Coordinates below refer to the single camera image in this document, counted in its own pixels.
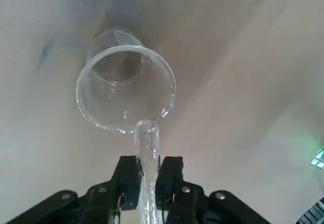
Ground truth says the small clear glass beaker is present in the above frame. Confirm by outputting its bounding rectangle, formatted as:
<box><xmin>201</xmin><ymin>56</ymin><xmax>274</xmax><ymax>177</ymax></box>
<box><xmin>75</xmin><ymin>30</ymin><xmax>177</xmax><ymax>136</ymax></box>

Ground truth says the clear glass test tube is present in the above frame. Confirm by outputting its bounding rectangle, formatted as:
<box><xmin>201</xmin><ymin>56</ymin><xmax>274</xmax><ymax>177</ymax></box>
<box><xmin>133</xmin><ymin>119</ymin><xmax>166</xmax><ymax>224</ymax></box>

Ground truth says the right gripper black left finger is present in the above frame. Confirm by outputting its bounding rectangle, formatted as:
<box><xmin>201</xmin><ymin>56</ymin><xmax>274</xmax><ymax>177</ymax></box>
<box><xmin>5</xmin><ymin>155</ymin><xmax>142</xmax><ymax>224</ymax></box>

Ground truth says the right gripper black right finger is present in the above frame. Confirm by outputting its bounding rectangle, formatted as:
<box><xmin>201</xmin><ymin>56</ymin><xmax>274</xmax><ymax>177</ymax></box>
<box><xmin>154</xmin><ymin>156</ymin><xmax>269</xmax><ymax>224</ymax></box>

